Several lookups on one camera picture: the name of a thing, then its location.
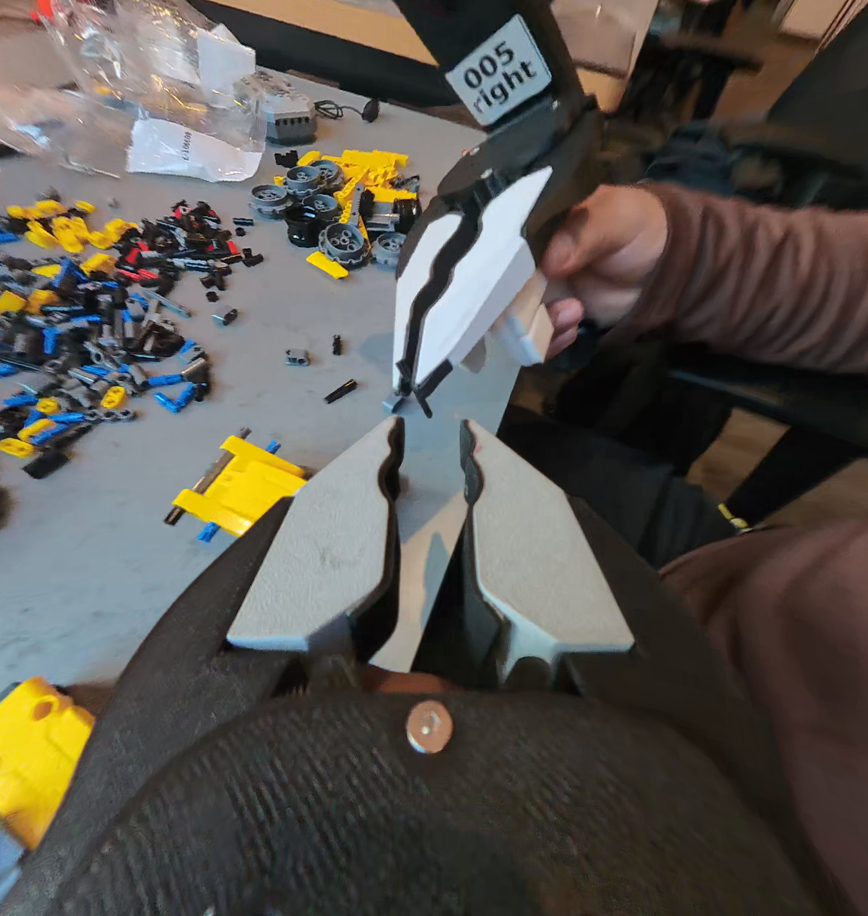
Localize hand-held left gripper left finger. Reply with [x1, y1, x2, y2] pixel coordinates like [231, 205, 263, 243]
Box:
[227, 415, 405, 663]

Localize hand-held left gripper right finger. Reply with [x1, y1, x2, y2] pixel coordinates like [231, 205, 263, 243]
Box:
[459, 418, 635, 684]

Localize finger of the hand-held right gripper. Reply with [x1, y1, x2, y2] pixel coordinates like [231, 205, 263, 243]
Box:
[411, 166, 574, 402]
[393, 209, 472, 391]

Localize pile of building pieces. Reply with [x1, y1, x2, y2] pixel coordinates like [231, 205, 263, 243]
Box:
[0, 189, 267, 545]

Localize person's right forearm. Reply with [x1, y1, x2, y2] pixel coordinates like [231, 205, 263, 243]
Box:
[620, 182, 868, 387]

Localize grey desk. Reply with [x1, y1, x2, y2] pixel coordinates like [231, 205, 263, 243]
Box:
[0, 64, 528, 717]

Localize person's right hand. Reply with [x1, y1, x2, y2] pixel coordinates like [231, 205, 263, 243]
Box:
[537, 185, 671, 359]

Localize yellow toy vehicle assembly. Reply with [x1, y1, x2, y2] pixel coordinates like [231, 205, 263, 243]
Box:
[164, 428, 310, 542]

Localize person's legs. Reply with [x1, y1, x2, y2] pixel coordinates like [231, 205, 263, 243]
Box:
[498, 408, 739, 566]

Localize yellow chassis parts with wheels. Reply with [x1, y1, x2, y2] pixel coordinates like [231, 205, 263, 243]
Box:
[250, 149, 424, 269]

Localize grey battery box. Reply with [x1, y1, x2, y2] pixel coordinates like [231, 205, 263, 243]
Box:
[234, 72, 319, 146]

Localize black office chair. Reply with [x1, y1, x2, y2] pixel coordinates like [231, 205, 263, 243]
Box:
[641, 0, 868, 531]

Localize black battery box yellow beams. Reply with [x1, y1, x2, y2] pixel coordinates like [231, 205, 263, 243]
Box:
[0, 676, 97, 903]

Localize large clear plastic bag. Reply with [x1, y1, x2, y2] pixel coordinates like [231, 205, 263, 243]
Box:
[41, 0, 263, 180]

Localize small clear bag with axles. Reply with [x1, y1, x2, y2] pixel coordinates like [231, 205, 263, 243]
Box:
[0, 72, 131, 176]

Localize black battery box cable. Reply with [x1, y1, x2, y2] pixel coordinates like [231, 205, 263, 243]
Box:
[312, 99, 381, 124]

